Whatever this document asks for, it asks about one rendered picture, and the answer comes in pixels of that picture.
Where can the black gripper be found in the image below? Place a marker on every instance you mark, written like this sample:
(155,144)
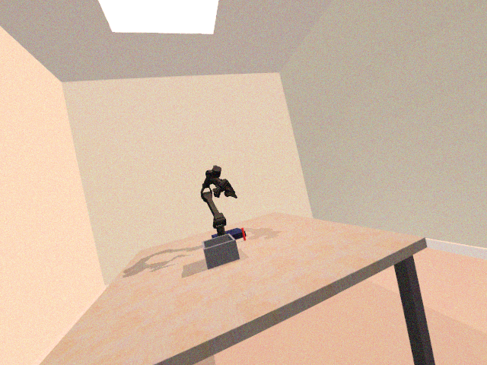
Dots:
(226,187)

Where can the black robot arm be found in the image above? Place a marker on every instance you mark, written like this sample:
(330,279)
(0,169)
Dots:
(212,176)

